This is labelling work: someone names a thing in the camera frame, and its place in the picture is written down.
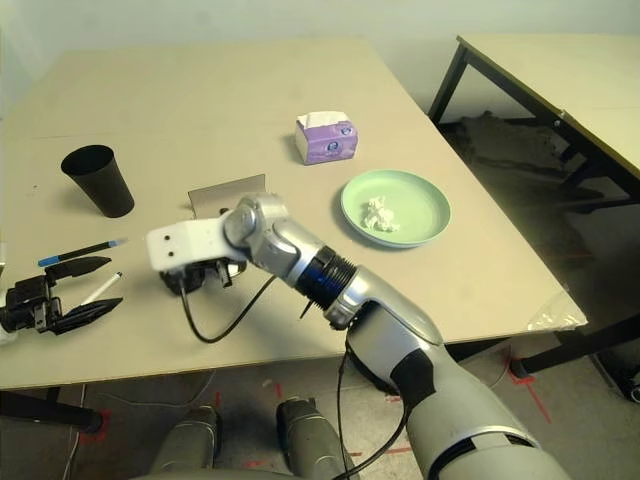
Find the black pen with blue cap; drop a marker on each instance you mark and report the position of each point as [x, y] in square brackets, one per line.
[75, 251]

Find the purple tissue pack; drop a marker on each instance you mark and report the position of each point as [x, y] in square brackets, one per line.
[327, 147]

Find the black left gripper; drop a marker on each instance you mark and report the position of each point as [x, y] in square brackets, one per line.
[27, 305]

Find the black plastic cup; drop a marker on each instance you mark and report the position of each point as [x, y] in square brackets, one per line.
[105, 190]

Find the grey robot leg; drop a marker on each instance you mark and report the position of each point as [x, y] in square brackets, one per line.
[190, 440]
[312, 440]

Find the clear tape on table corner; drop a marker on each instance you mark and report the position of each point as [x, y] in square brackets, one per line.
[550, 315]

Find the white tissue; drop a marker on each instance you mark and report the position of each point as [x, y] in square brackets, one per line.
[377, 215]

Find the beige side table black legs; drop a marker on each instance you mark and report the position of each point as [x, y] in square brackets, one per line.
[575, 75]

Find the black sunglasses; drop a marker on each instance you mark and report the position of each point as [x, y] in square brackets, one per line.
[170, 285]

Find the grey glasses case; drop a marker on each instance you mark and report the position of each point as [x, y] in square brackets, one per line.
[225, 192]

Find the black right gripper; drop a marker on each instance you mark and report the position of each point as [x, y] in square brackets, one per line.
[200, 267]

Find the grey robot left leg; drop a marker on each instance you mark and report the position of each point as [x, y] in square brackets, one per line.
[190, 440]

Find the green plate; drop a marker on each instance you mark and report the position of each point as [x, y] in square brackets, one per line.
[415, 200]

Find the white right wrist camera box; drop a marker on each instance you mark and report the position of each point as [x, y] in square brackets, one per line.
[185, 242]

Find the grey robot right leg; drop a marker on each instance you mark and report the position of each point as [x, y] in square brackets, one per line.
[312, 440]

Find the white marker with blue cap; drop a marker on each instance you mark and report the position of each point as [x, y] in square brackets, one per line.
[102, 289]

